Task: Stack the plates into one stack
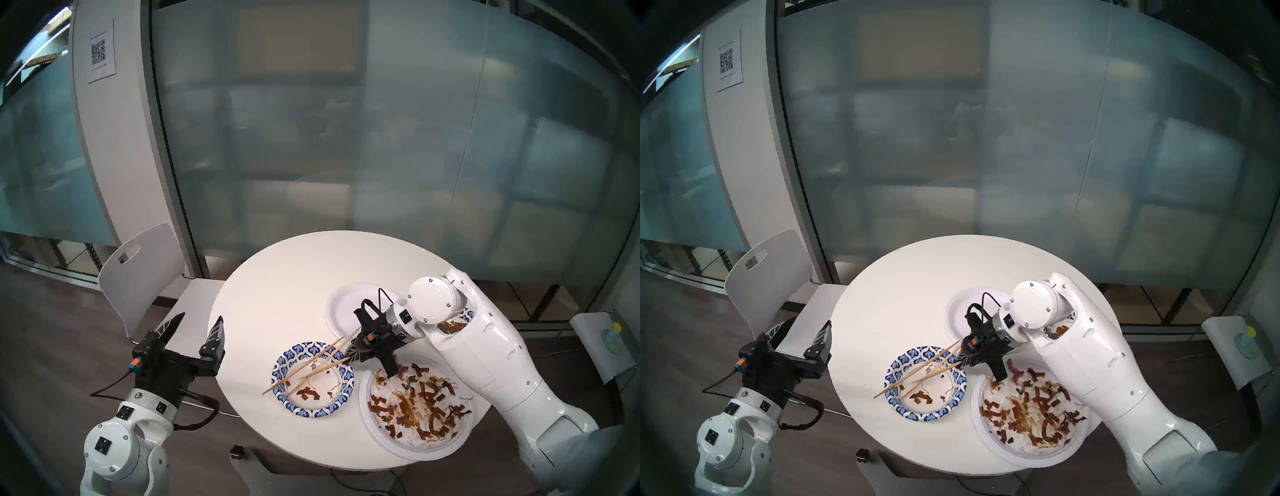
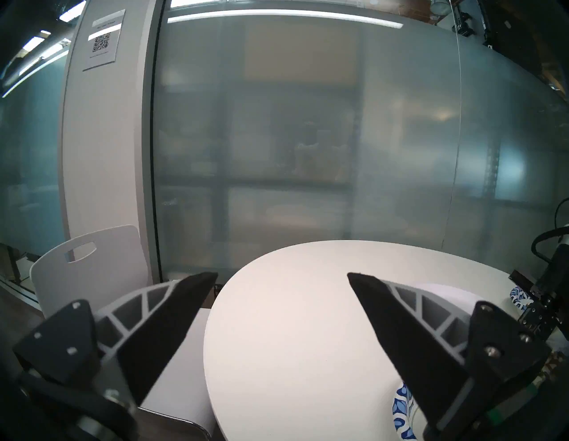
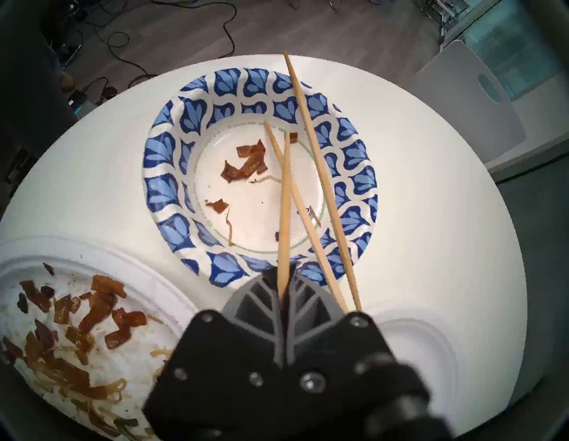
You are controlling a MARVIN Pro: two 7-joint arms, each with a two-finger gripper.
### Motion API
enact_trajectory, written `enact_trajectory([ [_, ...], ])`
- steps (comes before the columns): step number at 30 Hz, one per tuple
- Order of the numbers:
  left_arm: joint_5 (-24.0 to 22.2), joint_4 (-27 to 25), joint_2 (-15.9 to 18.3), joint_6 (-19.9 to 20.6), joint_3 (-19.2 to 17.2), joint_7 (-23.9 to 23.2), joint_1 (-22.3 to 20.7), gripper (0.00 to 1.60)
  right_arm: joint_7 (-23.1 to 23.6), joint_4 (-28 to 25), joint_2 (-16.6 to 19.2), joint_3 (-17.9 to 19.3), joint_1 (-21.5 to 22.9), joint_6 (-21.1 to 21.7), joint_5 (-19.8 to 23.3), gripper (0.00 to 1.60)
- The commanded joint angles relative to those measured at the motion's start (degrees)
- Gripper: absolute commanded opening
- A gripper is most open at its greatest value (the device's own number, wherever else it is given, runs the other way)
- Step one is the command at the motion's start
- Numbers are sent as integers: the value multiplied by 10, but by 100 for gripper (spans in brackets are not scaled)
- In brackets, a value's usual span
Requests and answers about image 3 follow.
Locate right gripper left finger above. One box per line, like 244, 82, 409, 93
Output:
143, 267, 285, 441

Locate small white foam plate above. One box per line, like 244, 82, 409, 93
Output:
369, 305, 459, 418

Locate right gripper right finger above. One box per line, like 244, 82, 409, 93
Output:
284, 266, 397, 397

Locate white chair with handle hole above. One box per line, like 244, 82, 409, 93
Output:
407, 40, 527, 165

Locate brown food scraps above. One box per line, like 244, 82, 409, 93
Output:
204, 139, 272, 247

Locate black floor cable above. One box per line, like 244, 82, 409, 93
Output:
93, 0, 237, 78

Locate large white foam plate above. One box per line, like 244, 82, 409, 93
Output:
0, 236, 200, 438

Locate large blue patterned paper bowl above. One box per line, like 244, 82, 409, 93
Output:
142, 68, 379, 289

